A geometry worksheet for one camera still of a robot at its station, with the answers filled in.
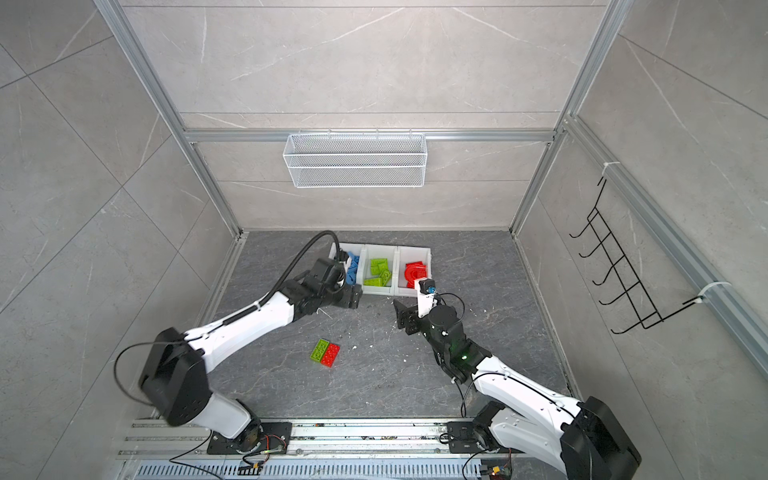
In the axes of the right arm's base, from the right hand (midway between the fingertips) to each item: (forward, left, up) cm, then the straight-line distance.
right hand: (406, 296), depth 80 cm
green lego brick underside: (+21, +9, -16) cm, 28 cm away
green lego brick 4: (-8, +26, -16) cm, 32 cm away
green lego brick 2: (+17, +6, -15) cm, 23 cm away
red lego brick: (-10, +23, -16) cm, 29 cm away
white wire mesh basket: (+47, +15, +13) cm, 51 cm away
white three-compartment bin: (+23, +1, -11) cm, 25 cm away
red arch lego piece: (+18, -3, -13) cm, 22 cm away
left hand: (+6, +16, -2) cm, 17 cm away
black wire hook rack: (-9, -48, +14) cm, 51 cm away
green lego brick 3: (+13, +9, -13) cm, 21 cm away
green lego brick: (+24, +8, -16) cm, 30 cm away
